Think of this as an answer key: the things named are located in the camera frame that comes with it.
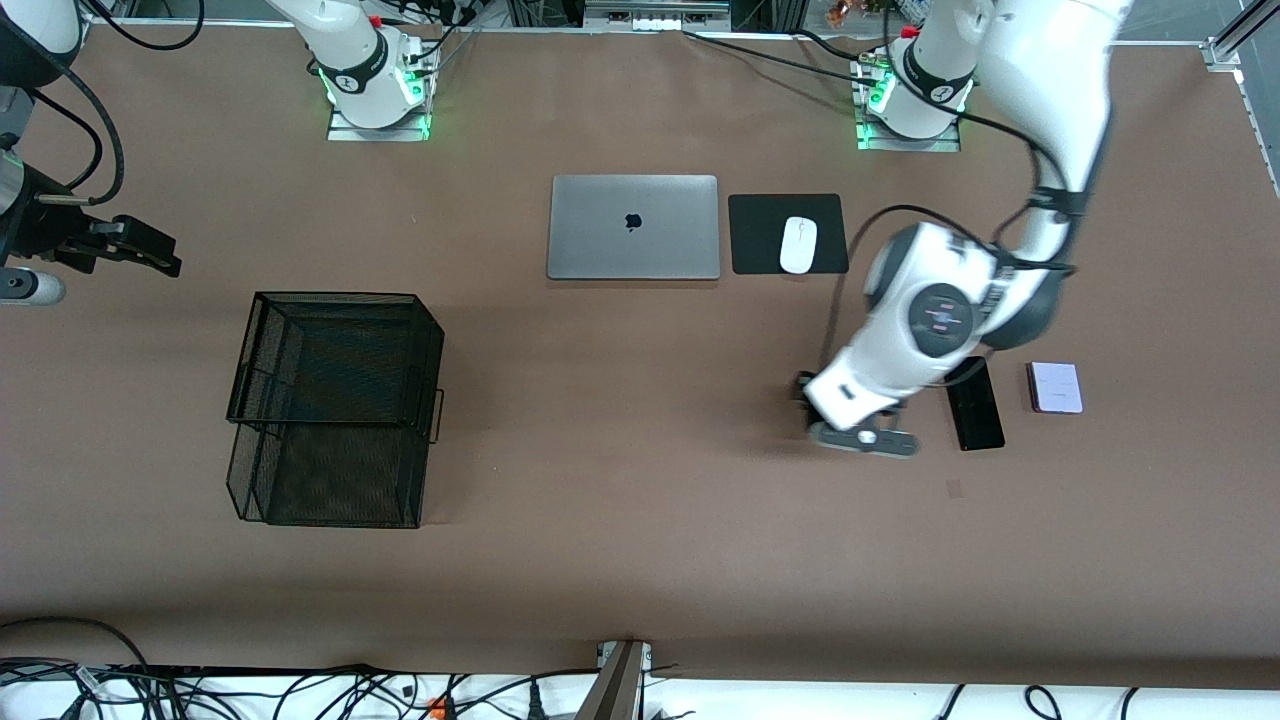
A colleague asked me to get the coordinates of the long black phone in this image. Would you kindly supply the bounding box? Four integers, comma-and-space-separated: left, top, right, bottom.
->
945, 355, 1006, 452

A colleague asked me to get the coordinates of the white flip phone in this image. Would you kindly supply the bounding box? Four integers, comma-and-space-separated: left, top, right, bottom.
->
1027, 362, 1084, 415

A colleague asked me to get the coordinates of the white computer mouse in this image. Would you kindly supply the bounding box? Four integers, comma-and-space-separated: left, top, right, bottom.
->
779, 216, 819, 275

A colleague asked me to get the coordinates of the black mouse pad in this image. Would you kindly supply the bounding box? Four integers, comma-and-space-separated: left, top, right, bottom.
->
728, 193, 850, 275

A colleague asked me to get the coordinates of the silver closed laptop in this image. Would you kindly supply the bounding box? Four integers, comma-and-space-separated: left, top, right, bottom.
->
547, 175, 721, 281

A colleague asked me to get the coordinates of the white power strip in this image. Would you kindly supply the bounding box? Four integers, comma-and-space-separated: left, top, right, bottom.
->
585, 0, 731, 31

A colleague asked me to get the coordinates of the black power strip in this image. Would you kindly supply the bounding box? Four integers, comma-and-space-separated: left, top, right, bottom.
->
118, 664, 371, 681

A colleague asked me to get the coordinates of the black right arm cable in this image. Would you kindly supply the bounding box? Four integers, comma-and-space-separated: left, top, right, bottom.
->
18, 60, 125, 201

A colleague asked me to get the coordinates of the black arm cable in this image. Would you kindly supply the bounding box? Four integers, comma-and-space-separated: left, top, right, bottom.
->
818, 110, 1076, 376
18, 60, 125, 201

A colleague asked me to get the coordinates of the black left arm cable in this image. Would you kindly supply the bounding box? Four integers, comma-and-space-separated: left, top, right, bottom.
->
818, 110, 1076, 376

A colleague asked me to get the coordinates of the black wire mesh basket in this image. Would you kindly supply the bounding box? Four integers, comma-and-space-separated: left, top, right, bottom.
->
226, 291, 446, 529

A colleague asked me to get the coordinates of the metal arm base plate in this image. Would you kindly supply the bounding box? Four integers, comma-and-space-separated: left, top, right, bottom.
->
855, 55, 963, 153
328, 100, 433, 142

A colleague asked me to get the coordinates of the black cable on table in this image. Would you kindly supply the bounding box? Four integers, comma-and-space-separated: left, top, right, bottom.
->
683, 30, 866, 79

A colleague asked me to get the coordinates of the aluminium camera post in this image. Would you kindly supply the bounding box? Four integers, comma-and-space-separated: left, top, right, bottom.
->
575, 640, 653, 720

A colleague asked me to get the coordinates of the thick black looping cable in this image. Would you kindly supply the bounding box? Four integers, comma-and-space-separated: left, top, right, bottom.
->
0, 617, 151, 673

